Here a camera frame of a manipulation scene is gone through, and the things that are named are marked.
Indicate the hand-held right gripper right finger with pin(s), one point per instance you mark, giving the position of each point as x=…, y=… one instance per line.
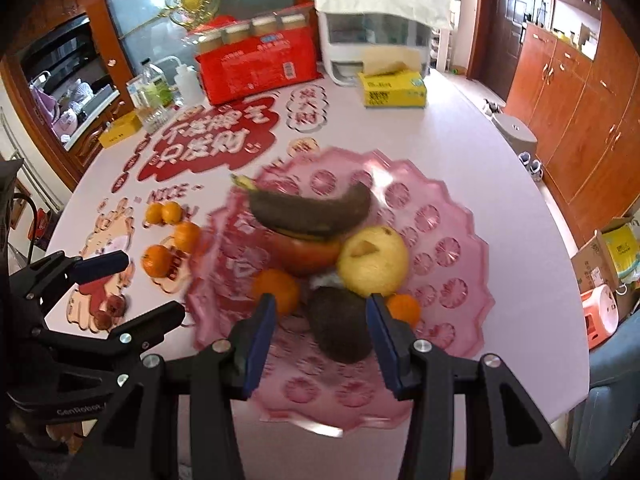
x=385, y=347

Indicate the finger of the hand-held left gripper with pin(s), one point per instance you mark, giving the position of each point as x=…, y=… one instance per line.
x=107, y=263
x=150, y=322

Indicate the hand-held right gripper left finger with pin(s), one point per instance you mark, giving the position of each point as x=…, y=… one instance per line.
x=257, y=347

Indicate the red lychee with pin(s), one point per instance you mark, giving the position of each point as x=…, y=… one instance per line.
x=116, y=304
x=103, y=320

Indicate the orange tangerine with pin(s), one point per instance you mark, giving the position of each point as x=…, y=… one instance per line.
x=152, y=215
x=171, y=212
x=406, y=307
x=277, y=287
x=156, y=260
x=186, y=236

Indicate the dark green avocado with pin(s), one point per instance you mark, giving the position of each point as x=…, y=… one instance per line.
x=340, y=325

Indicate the yellow pear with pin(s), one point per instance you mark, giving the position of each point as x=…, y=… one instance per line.
x=375, y=265

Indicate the red yellow apple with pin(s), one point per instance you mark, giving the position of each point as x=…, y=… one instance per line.
x=305, y=255

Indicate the pink plastic fruit plate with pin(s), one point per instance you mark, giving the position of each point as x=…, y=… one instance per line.
x=435, y=220

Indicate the dark overripe banana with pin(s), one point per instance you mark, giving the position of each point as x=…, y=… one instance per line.
x=310, y=212

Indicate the wooden kitchen cabinet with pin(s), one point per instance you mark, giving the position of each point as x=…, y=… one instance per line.
x=85, y=145

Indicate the yellow tin box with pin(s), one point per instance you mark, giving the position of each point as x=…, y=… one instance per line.
x=120, y=130

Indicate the clear glass cup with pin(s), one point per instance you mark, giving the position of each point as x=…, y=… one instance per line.
x=152, y=117

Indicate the pink plastic bag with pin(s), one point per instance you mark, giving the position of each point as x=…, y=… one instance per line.
x=65, y=110

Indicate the clear bottle with green label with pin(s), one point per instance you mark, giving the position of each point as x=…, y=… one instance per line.
x=156, y=87

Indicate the white squeeze bottle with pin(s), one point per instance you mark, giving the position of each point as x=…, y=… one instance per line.
x=187, y=87

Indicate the white orange plastic stool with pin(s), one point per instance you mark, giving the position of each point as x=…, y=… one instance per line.
x=600, y=310

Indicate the black range hood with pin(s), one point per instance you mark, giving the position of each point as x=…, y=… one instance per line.
x=55, y=45

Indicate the cardboard box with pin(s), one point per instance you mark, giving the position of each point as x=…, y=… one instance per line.
x=592, y=260

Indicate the blue grey chair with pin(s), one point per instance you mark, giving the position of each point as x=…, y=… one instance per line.
x=615, y=385

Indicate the small shoe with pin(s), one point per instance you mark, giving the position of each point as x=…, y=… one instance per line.
x=526, y=158
x=536, y=170

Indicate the red plastic package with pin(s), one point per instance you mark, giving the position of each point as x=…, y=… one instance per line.
x=250, y=67

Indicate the white lidded beige jar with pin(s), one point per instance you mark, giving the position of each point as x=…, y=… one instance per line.
x=265, y=25
x=211, y=40
x=236, y=32
x=292, y=20

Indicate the white round stool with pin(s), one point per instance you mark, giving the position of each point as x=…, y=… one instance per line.
x=512, y=130

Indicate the frosted glass door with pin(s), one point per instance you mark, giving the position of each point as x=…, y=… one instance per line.
x=135, y=10

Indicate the yellow green bag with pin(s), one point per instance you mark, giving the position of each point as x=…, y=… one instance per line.
x=622, y=252

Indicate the yellow tissue box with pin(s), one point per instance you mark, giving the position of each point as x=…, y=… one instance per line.
x=395, y=90

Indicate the white countertop appliance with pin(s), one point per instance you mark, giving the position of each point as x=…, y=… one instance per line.
x=340, y=67

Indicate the tall wooden cabinet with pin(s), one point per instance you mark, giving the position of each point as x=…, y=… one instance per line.
x=590, y=125

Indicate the wooden display shelf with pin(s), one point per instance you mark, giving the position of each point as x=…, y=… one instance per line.
x=565, y=15

